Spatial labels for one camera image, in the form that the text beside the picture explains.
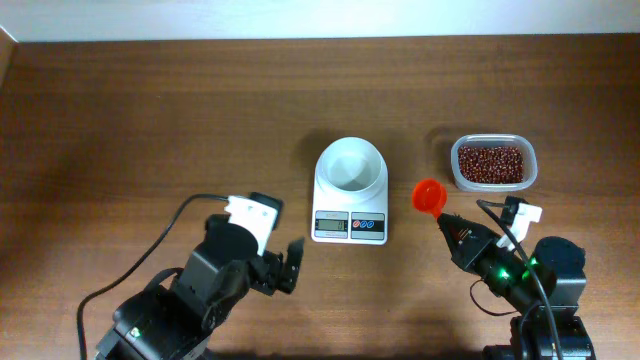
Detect orange measuring scoop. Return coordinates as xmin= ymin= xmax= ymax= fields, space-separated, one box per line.
xmin=411 ymin=178 xmax=448 ymax=219

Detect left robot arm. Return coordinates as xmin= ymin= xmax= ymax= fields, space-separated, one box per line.
xmin=95 ymin=192 xmax=304 ymax=359

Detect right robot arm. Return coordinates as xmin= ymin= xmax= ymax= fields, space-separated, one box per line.
xmin=437 ymin=213 xmax=597 ymax=360

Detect white digital kitchen scale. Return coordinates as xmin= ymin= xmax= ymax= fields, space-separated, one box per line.
xmin=311 ymin=159 xmax=389 ymax=245

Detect red beans in container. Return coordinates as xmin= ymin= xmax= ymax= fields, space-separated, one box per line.
xmin=457 ymin=146 xmax=524 ymax=184

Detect clear plastic container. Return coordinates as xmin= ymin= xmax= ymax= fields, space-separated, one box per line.
xmin=450 ymin=134 xmax=538 ymax=192

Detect white round bowl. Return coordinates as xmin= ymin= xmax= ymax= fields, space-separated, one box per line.
xmin=316 ymin=137 xmax=386 ymax=192

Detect right black cable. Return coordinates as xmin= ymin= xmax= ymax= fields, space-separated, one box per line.
xmin=468 ymin=198 xmax=569 ymax=360

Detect black cable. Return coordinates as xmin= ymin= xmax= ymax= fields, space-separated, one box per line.
xmin=75 ymin=193 xmax=231 ymax=360
xmin=468 ymin=198 xmax=569 ymax=360

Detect left black cable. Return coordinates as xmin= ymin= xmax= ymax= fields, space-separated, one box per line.
xmin=75 ymin=193 xmax=231 ymax=360

